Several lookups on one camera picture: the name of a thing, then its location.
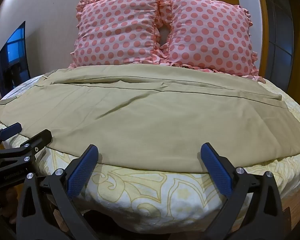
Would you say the pink polka dot pillow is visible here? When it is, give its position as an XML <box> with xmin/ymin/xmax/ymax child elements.
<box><xmin>157</xmin><ymin>0</ymin><xmax>267</xmax><ymax>84</ymax></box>
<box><xmin>68</xmin><ymin>0</ymin><xmax>165</xmax><ymax>69</ymax></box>

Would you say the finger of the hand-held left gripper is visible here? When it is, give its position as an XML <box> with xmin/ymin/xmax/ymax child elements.
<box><xmin>0</xmin><ymin>129</ymin><xmax>52</xmax><ymax>174</ymax></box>
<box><xmin>0</xmin><ymin>122</ymin><xmax>23</xmax><ymax>150</ymax></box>

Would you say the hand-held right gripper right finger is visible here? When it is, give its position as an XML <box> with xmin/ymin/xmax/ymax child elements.
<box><xmin>200</xmin><ymin>142</ymin><xmax>285</xmax><ymax>240</ymax></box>

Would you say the yellow-framed window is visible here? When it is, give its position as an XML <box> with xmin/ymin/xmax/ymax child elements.
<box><xmin>255</xmin><ymin>0</ymin><xmax>300</xmax><ymax>105</ymax></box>

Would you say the olive green blanket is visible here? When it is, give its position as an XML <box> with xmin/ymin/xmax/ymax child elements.
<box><xmin>0</xmin><ymin>64</ymin><xmax>300</xmax><ymax>174</ymax></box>

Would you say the wall-mounted television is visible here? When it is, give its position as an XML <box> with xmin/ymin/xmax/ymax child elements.
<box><xmin>0</xmin><ymin>21</ymin><xmax>32</xmax><ymax>98</ymax></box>

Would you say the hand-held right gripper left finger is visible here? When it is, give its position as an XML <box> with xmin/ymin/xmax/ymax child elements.
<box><xmin>16</xmin><ymin>144</ymin><xmax>99</xmax><ymax>240</ymax></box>

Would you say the bed with yellow patterned sheet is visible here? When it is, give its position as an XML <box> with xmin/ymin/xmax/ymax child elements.
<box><xmin>1</xmin><ymin>76</ymin><xmax>300</xmax><ymax>234</ymax></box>

